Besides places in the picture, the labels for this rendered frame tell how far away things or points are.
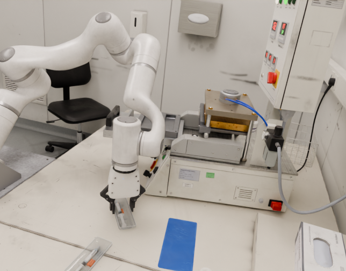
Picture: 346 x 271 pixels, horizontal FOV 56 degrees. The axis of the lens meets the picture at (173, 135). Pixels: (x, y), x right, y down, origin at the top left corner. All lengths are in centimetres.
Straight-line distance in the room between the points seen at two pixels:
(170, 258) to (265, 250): 28
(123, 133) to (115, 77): 213
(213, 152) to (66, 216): 54
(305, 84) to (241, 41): 165
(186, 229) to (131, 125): 40
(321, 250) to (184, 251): 38
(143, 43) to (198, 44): 165
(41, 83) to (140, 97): 51
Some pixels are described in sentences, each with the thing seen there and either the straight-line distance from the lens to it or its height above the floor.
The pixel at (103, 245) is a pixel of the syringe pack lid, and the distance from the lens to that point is 101.
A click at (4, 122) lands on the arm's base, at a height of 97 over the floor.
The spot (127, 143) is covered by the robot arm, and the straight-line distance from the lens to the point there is 97.
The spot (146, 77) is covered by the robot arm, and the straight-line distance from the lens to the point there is 108.
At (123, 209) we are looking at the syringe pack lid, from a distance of 114.
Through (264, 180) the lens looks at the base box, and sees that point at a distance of 122.
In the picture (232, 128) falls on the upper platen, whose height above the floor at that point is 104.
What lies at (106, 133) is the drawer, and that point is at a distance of 123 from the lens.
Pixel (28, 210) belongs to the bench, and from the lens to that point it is 120.
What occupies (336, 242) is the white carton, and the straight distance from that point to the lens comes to 107.
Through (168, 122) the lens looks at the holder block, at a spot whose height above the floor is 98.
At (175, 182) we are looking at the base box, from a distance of 121.
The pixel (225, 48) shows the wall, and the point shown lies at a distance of 275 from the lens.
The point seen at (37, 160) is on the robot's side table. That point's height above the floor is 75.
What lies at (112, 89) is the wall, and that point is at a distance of 311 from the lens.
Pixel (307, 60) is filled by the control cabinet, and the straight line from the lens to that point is 111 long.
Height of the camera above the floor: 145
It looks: 23 degrees down
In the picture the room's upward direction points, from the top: 7 degrees clockwise
